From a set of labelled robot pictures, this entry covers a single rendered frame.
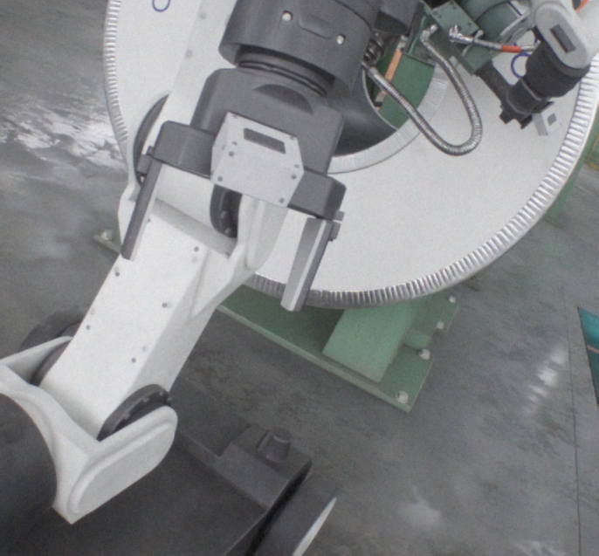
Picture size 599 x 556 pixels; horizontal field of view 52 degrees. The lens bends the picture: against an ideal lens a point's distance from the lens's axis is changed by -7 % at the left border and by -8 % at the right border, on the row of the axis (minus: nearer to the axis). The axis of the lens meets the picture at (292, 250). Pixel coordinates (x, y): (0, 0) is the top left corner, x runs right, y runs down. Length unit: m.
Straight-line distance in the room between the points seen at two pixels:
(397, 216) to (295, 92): 1.05
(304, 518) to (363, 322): 0.82
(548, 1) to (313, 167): 0.66
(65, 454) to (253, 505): 0.35
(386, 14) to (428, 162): 0.98
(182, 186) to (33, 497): 0.37
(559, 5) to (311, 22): 0.65
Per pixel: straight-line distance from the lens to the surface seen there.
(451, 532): 1.43
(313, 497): 1.00
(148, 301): 0.78
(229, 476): 0.99
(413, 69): 3.94
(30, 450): 0.70
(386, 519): 1.36
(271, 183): 0.34
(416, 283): 1.44
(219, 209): 0.71
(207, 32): 0.73
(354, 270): 1.47
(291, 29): 0.38
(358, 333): 1.72
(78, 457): 0.72
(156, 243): 0.79
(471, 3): 1.23
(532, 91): 1.11
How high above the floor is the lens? 0.82
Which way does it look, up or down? 19 degrees down
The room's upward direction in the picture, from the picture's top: 22 degrees clockwise
